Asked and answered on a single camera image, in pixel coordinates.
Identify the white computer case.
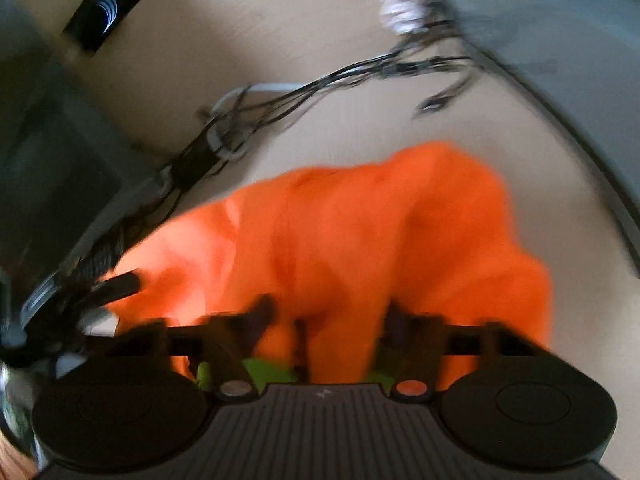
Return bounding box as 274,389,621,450
445,0,640,246

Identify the black computer monitor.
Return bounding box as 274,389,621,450
0,0,168,306

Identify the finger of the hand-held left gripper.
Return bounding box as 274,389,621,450
90,269,144,307

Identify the black socket strip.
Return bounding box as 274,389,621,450
62,0,188,54

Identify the black cable bundle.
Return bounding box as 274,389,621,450
160,25,483,201

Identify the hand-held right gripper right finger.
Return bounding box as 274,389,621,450
385,300,541,402

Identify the orange pumpkin costume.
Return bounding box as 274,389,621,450
102,141,553,392

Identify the black keyboard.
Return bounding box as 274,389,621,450
72,227,128,283

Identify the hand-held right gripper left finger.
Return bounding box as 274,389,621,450
117,296,276,401

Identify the thin white cable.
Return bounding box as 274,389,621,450
204,81,303,158

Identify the crumpled white tissue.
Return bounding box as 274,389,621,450
378,0,427,33

